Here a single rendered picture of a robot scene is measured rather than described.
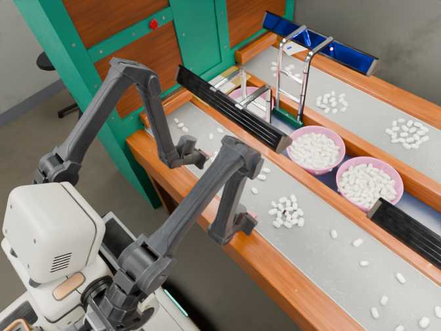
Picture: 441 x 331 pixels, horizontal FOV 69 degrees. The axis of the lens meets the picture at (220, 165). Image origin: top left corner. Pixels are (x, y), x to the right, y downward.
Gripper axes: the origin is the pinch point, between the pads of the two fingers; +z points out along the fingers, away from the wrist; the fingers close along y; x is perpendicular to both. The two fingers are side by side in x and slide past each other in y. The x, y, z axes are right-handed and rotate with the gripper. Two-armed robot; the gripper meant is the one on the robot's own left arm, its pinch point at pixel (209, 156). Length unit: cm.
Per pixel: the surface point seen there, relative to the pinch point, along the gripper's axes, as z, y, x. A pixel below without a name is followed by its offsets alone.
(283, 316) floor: 44, -62, 69
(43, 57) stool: 5, 190, 30
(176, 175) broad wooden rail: -8.7, 6.4, 14.3
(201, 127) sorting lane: 15.1, 23.0, -2.9
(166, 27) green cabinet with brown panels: -9, 47, -41
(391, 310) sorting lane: 6, -91, 3
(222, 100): -10.5, -1.4, -28.1
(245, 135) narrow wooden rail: 20.7, 0.3, -11.4
